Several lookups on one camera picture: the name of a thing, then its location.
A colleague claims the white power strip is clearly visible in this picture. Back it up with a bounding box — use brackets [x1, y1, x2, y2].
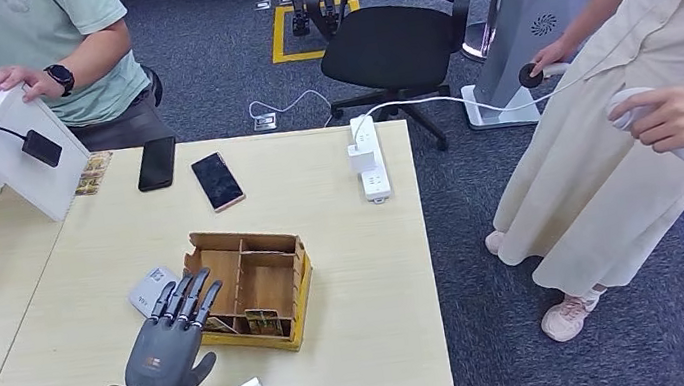
[349, 113, 396, 208]

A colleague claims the patterned room key card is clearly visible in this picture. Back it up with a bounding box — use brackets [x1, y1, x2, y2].
[202, 313, 240, 339]
[244, 305, 285, 341]

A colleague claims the black wristwatch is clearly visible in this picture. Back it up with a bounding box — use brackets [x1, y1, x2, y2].
[42, 60, 79, 100]

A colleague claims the cardboard organizer box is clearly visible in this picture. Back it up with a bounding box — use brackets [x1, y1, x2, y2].
[176, 216, 324, 367]

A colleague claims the white charger plug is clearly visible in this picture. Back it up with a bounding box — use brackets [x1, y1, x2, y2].
[346, 141, 380, 178]

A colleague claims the grey kiosk stand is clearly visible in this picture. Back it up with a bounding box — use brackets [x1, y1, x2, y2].
[448, 0, 590, 135]

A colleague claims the white VR controller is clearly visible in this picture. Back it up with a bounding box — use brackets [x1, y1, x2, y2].
[516, 57, 572, 91]
[601, 79, 684, 176]

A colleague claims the person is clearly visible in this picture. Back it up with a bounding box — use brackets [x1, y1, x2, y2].
[0, 0, 175, 167]
[451, 0, 684, 352]

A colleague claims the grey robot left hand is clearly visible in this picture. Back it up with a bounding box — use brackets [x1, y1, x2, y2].
[110, 265, 239, 386]

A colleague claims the white floor cable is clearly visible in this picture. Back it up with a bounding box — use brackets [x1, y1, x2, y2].
[247, 86, 336, 140]

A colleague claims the black smartphone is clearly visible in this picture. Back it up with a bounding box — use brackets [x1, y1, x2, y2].
[131, 136, 184, 194]

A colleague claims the person's right hand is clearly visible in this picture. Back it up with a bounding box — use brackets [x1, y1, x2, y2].
[524, 33, 587, 78]

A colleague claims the black adapter box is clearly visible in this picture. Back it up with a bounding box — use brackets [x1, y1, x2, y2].
[18, 126, 67, 173]

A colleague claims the white charger cable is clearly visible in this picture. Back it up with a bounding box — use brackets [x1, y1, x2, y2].
[346, 68, 593, 148]

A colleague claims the smartphone with pink edge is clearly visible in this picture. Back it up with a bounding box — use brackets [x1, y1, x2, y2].
[189, 149, 248, 216]

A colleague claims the black office chair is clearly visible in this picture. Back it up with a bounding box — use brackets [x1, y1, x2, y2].
[304, 0, 499, 170]

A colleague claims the stack of patterned cards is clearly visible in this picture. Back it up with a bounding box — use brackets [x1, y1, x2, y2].
[68, 150, 119, 199]

